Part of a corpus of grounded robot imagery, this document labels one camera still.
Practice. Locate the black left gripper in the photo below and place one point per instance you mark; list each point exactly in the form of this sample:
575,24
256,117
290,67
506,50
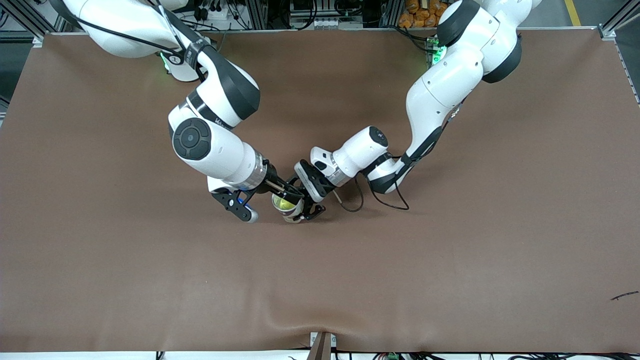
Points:
320,188

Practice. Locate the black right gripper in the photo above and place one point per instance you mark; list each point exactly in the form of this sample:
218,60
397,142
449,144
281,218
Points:
273,179

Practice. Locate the plain yellow tennis ball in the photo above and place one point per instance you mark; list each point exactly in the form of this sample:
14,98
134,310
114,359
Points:
286,204

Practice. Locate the clear tennis ball can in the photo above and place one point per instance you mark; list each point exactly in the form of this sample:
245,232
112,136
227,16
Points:
292,217

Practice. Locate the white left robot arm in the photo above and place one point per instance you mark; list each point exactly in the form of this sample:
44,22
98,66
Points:
450,85

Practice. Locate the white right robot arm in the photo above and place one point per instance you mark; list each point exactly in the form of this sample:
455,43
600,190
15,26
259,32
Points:
220,150

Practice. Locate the brown table mat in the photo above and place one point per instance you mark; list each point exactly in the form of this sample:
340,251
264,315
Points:
320,275

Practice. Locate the green plug connector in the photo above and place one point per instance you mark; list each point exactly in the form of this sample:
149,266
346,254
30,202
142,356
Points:
392,356

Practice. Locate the white terminal block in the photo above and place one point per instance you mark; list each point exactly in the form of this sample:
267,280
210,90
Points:
325,23

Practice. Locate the black electronics box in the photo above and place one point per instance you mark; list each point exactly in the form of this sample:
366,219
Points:
300,6

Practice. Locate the white power strip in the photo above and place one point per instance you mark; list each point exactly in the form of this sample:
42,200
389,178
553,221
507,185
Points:
220,14

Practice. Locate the orange packets pile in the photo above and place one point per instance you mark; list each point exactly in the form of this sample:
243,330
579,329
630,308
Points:
420,12

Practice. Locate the small black twig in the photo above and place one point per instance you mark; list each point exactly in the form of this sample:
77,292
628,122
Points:
625,295

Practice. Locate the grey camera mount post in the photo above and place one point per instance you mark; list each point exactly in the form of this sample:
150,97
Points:
321,347

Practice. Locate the aluminium frame profile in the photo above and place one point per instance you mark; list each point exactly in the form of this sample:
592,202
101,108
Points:
607,34
256,12
37,40

